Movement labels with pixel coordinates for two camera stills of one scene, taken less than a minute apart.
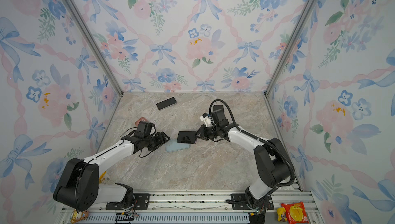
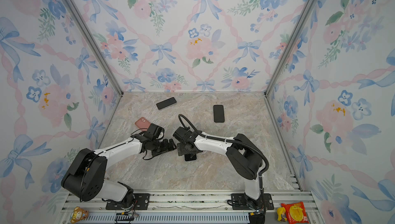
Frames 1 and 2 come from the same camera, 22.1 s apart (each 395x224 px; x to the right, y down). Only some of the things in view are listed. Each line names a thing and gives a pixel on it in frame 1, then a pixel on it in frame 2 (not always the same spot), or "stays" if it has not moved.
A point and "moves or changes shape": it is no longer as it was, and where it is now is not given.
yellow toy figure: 281,212 stays
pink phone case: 137,123 stays
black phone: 218,109 stays
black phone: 186,137 moves or changes shape
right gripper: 202,131 -> 180,150
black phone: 166,103 stays
